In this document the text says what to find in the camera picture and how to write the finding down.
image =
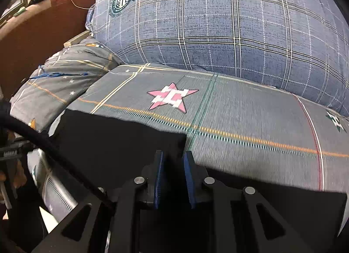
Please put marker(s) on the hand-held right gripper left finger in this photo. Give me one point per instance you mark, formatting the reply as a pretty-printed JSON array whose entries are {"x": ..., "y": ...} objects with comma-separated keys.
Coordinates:
[{"x": 158, "y": 180}]

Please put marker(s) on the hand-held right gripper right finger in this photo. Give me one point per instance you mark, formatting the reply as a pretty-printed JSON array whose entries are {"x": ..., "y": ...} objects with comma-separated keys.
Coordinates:
[{"x": 189, "y": 180}]

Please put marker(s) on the black pants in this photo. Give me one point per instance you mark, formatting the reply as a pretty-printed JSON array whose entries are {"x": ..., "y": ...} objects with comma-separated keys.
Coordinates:
[{"x": 109, "y": 143}]

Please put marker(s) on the person's left hand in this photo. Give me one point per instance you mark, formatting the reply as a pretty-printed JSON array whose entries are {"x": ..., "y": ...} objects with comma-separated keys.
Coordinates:
[{"x": 18, "y": 174}]

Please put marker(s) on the grey star printed bed sheet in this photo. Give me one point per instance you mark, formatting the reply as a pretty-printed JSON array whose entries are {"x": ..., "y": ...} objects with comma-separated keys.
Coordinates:
[{"x": 245, "y": 111}]

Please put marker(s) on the grey star printed pillow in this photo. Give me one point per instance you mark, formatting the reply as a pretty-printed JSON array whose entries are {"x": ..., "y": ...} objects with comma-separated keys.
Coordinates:
[{"x": 68, "y": 63}]

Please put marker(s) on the brown headboard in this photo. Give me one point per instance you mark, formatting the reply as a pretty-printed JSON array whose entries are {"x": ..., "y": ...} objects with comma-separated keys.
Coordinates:
[{"x": 41, "y": 34}]

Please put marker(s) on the blue plaid pillow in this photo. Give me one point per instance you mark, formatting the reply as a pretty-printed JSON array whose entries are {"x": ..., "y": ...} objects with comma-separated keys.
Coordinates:
[{"x": 218, "y": 18}]

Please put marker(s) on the wooden bed frame plank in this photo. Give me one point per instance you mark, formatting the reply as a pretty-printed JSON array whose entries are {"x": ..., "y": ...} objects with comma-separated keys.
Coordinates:
[{"x": 77, "y": 38}]

